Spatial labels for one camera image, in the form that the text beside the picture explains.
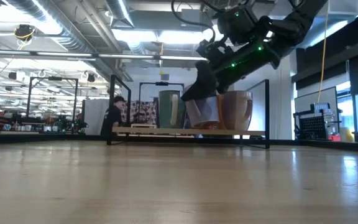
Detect silver ventilation duct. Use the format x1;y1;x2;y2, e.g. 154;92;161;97
106;0;135;28

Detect black aluminium table frame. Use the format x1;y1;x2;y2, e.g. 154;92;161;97
0;132;358;153

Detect white partition panel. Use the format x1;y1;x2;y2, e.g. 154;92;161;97
83;98;108;135

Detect long ceiling light fixture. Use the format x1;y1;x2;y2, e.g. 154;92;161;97
98;53;155;60
159;55;208;62

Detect mauve purple coffee mug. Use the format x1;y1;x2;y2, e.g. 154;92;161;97
221;90;254;131

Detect black equipment cart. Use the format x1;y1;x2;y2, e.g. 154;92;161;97
293;102;343;141

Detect grey ceiling box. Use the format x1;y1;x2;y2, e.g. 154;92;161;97
180;8;203;28

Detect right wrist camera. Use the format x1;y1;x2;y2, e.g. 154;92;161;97
218;4;262;46

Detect person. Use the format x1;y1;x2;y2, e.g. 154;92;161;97
100;95;127;136

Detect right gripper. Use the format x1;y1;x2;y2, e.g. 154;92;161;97
181;40;281;102

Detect floral patterned panel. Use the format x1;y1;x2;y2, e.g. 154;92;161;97
121;100;158;125

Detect teal coffee mug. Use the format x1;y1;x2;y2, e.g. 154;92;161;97
158;90;186;129

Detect wooden shelf with black frame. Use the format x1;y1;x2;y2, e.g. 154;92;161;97
106;74;270;149

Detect black ceiling cable reel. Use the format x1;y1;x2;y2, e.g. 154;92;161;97
13;24;36;43

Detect lavender blue coffee mug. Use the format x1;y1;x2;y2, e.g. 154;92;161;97
185;95;221;129

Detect cluttered background workbench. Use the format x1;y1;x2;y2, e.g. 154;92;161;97
0;108;88;135

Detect black workstation frame with camera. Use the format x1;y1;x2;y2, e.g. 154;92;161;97
138;82;185;103

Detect yellow background object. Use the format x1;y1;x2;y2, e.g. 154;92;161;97
340;126;356;143

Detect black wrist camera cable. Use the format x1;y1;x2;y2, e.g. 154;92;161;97
170;0;219;43

